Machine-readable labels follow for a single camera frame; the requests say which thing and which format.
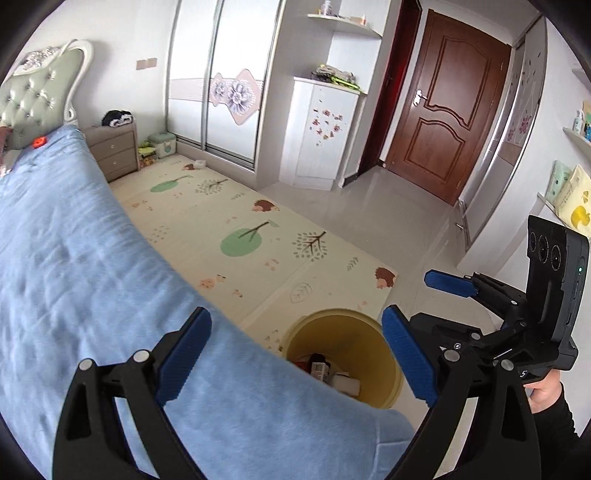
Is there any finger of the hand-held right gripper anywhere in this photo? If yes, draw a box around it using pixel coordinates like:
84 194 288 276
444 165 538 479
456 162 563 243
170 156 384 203
424 270 529 326
410 312 502 358

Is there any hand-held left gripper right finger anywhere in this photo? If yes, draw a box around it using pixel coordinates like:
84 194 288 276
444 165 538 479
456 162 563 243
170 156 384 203
381 305 541 480

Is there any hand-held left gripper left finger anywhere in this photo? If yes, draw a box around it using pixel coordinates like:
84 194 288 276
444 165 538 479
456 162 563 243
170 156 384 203
53 306 213 480

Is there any yellow trash bin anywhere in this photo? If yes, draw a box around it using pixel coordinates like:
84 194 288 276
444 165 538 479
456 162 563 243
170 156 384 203
281 308 403 411

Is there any person's right forearm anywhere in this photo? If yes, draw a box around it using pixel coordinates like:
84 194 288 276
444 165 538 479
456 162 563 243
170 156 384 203
531 383 583 462

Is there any person's right hand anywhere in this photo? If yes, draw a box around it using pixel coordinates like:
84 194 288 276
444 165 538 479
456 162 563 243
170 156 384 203
526 369 565 414

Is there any small carton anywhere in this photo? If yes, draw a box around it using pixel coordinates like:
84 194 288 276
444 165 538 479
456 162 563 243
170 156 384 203
310 353 333 381

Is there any yellow wipes pack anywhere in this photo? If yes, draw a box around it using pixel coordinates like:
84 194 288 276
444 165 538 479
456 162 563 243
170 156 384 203
554 165 591 238

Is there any green wipes pack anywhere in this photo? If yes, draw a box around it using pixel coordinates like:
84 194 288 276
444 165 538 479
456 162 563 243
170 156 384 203
547 160 573 204

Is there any blue bed blanket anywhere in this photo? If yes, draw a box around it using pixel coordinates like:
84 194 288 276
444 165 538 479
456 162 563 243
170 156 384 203
0 126 416 480

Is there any printed play mat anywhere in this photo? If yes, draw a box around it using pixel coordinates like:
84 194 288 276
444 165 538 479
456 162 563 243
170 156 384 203
108 154 400 356

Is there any brown wooden door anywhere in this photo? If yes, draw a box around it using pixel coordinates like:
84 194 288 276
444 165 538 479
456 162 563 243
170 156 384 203
385 9 512 206

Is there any white cabinet with stickers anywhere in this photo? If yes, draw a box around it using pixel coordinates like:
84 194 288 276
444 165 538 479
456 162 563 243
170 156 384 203
279 76 368 191

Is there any dark open door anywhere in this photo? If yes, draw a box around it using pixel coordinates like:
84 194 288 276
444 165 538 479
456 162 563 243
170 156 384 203
358 0 423 178

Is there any green storage box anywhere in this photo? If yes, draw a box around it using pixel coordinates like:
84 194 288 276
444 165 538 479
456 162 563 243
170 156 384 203
147 132 177 158

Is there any brown wooden nightstand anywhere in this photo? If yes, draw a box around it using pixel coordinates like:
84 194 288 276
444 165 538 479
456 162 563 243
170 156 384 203
83 121 139 182

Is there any pile of folded clothes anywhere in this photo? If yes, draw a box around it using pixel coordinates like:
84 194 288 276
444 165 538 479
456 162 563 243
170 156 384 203
311 65 362 90

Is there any black cloth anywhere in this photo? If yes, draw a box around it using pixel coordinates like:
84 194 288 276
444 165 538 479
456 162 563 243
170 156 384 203
102 109 134 127

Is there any white corner shelf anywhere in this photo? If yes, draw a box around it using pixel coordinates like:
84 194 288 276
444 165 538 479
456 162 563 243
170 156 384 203
307 11 383 38

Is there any white sliding door wardrobe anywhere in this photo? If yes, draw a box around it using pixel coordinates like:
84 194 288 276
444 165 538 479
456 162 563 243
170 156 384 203
164 0 284 171

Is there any tufted green bed headboard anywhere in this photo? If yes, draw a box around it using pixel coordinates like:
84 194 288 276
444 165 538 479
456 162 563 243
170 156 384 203
0 39 93 151

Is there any white wall shelf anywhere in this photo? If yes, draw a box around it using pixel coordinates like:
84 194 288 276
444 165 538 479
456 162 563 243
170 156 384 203
561 126 591 151

